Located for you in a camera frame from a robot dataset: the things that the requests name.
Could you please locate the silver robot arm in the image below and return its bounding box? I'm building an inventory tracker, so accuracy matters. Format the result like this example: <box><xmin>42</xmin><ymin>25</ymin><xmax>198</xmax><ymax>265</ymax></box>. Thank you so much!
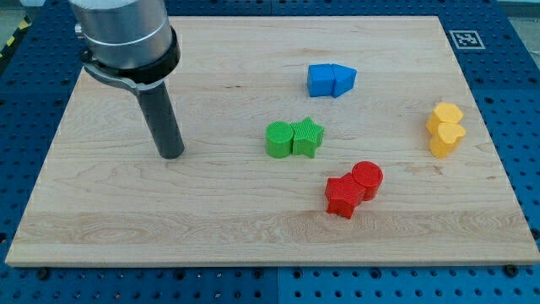
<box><xmin>69</xmin><ymin>0</ymin><xmax>173</xmax><ymax>69</ymax></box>

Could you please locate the green cylinder block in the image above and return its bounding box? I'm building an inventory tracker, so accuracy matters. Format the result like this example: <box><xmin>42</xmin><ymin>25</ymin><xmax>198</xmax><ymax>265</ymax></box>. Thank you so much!
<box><xmin>266</xmin><ymin>121</ymin><xmax>294</xmax><ymax>159</ymax></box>

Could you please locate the wooden board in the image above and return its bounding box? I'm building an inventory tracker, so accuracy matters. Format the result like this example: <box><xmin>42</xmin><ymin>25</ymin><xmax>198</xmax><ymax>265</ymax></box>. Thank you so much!
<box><xmin>6</xmin><ymin>16</ymin><xmax>539</xmax><ymax>268</ymax></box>

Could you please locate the green star block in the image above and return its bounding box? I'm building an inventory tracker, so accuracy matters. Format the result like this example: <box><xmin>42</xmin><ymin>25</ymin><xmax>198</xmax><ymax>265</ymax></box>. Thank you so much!
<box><xmin>291</xmin><ymin>117</ymin><xmax>324</xmax><ymax>158</ymax></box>

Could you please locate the red star block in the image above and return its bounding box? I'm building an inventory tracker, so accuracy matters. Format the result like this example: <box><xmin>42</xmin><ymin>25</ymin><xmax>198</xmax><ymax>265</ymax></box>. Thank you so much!
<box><xmin>325</xmin><ymin>173</ymin><xmax>365</xmax><ymax>220</ymax></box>

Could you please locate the blue cube block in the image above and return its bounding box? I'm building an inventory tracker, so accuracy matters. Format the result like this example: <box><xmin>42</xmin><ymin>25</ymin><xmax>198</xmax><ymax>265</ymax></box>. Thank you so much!
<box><xmin>307</xmin><ymin>63</ymin><xmax>335</xmax><ymax>97</ymax></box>

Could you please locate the red cylinder block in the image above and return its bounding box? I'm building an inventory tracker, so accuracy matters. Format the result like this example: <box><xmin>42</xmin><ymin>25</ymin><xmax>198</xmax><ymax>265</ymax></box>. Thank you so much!
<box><xmin>352</xmin><ymin>161</ymin><xmax>384</xmax><ymax>201</ymax></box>

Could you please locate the blue pentagon block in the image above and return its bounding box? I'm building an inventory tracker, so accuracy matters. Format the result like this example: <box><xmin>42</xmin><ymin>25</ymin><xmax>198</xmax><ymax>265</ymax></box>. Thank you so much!
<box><xmin>332</xmin><ymin>64</ymin><xmax>357</xmax><ymax>98</ymax></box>

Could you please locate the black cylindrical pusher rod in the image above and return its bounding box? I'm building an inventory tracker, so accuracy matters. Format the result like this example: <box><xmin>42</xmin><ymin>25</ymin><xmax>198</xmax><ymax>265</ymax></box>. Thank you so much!
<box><xmin>138</xmin><ymin>82</ymin><xmax>185</xmax><ymax>159</ymax></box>

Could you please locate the yellow heart block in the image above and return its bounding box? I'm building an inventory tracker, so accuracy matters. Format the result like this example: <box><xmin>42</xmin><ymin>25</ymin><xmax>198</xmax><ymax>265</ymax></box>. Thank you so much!
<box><xmin>429</xmin><ymin>122</ymin><xmax>467</xmax><ymax>159</ymax></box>

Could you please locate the yellow hexagon block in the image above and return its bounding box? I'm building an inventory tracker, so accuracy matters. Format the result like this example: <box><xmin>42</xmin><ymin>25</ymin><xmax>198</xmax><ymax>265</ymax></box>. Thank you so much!
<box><xmin>425</xmin><ymin>102</ymin><xmax>464</xmax><ymax>135</ymax></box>

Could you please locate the white fiducial marker tag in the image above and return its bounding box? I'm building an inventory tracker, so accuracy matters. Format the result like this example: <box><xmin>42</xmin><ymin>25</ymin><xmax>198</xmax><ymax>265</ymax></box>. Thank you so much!
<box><xmin>449</xmin><ymin>30</ymin><xmax>485</xmax><ymax>50</ymax></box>

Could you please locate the black arm clamp ring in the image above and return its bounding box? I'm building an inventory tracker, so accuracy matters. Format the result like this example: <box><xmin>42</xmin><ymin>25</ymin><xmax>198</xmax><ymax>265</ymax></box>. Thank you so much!
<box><xmin>79</xmin><ymin>25</ymin><xmax>181</xmax><ymax>96</ymax></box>

